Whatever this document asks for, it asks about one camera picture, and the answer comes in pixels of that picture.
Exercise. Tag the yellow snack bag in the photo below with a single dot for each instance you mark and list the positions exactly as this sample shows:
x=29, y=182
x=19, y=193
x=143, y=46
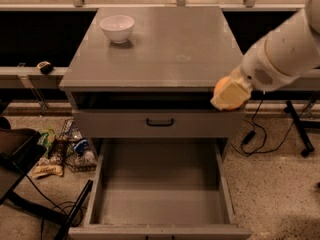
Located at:
x=45, y=167

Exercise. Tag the closed grey upper drawer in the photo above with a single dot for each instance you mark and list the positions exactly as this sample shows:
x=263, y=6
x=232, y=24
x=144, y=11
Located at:
x=132, y=124

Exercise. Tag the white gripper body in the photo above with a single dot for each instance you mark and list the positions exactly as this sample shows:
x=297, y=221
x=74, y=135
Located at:
x=257, y=69

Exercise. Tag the black tape measure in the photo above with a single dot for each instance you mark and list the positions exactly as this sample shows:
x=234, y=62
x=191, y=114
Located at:
x=45, y=67

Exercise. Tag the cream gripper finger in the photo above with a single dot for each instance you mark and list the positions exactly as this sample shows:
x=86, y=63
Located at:
x=240, y=79

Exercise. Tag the open grey bottom drawer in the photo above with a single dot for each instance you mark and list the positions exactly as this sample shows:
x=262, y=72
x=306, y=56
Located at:
x=159, y=189

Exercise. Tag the green snack bag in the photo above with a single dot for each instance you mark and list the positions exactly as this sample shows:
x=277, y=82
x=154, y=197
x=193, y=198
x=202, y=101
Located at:
x=47, y=138

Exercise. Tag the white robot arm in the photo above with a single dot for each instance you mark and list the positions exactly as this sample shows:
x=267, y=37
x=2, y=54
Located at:
x=274, y=61

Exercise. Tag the grey metal rail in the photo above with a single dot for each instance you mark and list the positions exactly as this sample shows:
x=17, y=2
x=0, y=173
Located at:
x=21, y=77

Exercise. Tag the black stand leg with caster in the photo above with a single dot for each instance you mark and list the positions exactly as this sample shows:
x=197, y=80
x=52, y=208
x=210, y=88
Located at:
x=303, y=125

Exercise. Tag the grey drawer cabinet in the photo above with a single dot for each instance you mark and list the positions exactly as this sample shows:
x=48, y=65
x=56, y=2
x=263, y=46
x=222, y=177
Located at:
x=170, y=63

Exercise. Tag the orange fruit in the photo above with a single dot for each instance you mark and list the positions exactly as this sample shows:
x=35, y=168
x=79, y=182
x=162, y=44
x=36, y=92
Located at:
x=228, y=95

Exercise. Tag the white ceramic bowl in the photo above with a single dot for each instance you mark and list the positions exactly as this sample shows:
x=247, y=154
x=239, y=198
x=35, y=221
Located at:
x=117, y=28

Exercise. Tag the black chair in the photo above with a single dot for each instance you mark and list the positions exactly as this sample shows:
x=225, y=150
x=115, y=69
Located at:
x=19, y=152

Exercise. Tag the black drawer handle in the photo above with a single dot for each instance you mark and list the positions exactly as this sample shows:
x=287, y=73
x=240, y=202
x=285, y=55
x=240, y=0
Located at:
x=159, y=123

